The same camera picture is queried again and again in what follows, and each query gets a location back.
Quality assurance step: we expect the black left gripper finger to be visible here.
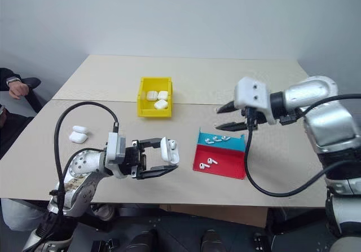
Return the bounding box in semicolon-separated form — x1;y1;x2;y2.
138;164;181;180
131;136;168;152

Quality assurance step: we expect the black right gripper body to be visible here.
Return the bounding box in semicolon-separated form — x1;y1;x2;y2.
240;106;259;131

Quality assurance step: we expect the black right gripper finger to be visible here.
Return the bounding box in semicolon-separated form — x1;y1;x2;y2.
215;121;249;132
215;100;237;114

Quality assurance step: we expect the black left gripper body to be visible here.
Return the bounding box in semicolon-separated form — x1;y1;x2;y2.
121;140;147;180

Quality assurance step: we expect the yellow plastic bin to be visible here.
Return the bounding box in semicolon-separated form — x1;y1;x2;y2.
137;76;174;120

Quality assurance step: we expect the bystander bare hand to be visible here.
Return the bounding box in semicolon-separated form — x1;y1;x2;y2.
8;81;29;100

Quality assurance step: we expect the red and blue tray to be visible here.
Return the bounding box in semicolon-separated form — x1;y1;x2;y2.
192;126;246;180

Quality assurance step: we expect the dark rounded shape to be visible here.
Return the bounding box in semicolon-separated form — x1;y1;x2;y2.
200;228;227;252
126;228;159;252

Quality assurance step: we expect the bystander dark trouser leg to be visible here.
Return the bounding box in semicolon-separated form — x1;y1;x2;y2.
0;104;35;160

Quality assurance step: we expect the blue jeans leg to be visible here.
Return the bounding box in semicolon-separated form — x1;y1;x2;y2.
0;197;51;231

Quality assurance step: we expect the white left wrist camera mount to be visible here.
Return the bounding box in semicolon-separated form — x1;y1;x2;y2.
105;132;127;179

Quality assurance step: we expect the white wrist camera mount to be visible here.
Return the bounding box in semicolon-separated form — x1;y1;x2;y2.
105;132;127;179
234;77;276;125

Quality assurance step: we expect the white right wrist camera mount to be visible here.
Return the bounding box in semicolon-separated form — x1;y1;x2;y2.
234;77;276;125

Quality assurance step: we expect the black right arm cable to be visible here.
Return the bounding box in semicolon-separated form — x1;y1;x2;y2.
280;93;361;126
243;112;361;198

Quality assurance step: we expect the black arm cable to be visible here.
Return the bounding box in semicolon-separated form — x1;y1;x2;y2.
280;93;361;126
243;112;361;198
49;101;120;219

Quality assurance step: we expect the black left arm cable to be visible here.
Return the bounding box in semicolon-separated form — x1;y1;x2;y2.
49;101;120;219

